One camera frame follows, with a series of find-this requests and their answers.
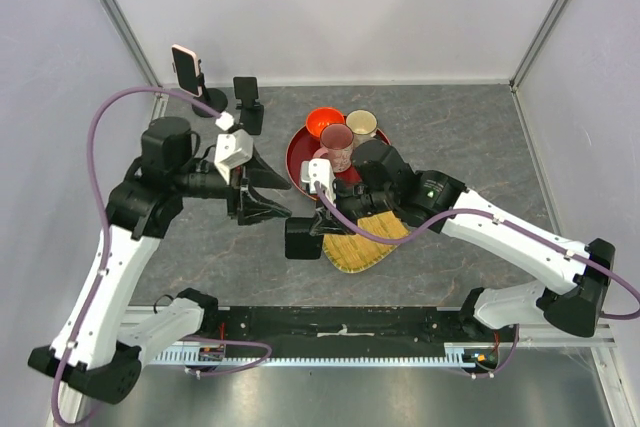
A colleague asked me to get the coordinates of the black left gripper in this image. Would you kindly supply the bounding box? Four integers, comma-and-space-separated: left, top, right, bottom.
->
173, 143, 292, 225

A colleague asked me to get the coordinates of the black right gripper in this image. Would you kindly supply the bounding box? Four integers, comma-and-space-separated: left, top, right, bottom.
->
310, 176, 396, 236

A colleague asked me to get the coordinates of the black folding phone stand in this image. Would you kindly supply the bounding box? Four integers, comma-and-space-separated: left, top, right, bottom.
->
233, 77, 264, 136

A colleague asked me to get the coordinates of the pink-cased smartphone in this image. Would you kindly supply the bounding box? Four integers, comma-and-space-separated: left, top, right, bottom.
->
171, 44, 202, 97

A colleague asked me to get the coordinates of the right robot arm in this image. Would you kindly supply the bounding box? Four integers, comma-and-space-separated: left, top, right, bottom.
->
301, 140, 615, 341

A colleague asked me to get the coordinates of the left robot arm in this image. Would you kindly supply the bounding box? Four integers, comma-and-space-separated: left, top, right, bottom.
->
28, 117, 291, 405

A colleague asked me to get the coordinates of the woven bamboo mat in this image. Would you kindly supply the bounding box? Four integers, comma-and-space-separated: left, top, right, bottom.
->
323, 212, 409, 274

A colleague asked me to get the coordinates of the round red tray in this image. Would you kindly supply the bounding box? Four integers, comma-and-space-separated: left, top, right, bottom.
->
285, 127, 391, 201

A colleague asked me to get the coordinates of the pink floral mug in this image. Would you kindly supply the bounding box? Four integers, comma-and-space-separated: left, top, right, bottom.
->
313, 124, 354, 173

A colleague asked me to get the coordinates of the orange bowl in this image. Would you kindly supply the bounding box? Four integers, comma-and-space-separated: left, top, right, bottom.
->
305, 106, 345, 140

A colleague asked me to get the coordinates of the cream cup with dark rim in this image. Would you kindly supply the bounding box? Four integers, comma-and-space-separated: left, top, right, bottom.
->
345, 110, 378, 147

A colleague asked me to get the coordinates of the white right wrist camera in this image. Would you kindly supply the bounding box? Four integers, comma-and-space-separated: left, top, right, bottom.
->
300, 158, 335, 203

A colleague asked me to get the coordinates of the grey slotted cable duct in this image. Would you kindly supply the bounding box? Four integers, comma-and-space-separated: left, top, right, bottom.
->
150, 342, 498, 369

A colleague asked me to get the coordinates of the aluminium frame rail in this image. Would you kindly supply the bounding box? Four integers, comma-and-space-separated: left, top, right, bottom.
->
518, 324, 615, 348

